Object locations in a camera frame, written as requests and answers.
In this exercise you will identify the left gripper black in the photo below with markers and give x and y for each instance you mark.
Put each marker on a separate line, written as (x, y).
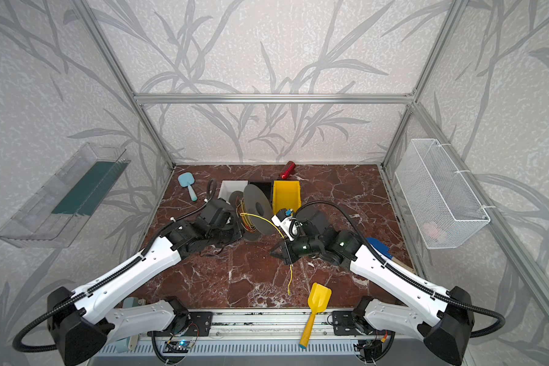
(231, 219)

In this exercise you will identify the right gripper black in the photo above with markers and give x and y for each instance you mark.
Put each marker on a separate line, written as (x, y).
(288, 249)

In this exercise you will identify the grey cable spool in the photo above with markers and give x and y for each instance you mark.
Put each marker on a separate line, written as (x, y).
(255, 212)

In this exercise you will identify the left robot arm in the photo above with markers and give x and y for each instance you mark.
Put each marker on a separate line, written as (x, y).
(79, 323)

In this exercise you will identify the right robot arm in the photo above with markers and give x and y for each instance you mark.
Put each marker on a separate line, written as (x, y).
(444, 320)

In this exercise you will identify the white plastic bin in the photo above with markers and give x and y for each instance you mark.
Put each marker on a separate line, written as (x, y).
(228, 187)

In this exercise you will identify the light blue brush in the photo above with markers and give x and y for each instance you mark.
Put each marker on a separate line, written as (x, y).
(186, 180)

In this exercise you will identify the yellow plastic bin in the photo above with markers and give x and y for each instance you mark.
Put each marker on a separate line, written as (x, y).
(286, 195)

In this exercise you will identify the yellow plastic scoop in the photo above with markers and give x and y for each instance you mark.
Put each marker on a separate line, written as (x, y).
(317, 301)

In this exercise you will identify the black plastic bin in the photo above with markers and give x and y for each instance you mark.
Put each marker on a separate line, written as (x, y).
(266, 188)

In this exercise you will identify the pink item in basket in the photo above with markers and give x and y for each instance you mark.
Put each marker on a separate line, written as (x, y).
(433, 230)

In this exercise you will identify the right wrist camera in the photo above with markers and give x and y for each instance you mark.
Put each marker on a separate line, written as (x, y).
(284, 219)

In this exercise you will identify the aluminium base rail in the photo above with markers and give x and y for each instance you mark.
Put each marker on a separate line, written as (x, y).
(248, 323)

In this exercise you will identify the red handled screwdriver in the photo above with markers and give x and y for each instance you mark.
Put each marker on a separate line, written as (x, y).
(287, 170)

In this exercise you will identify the blue wooden handled tool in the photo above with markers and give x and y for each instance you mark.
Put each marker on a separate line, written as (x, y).
(384, 250)

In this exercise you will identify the clear plastic wall tray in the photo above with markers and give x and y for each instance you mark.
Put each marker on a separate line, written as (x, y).
(54, 216)

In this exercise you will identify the white wire basket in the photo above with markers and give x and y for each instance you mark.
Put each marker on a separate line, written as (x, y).
(436, 190)

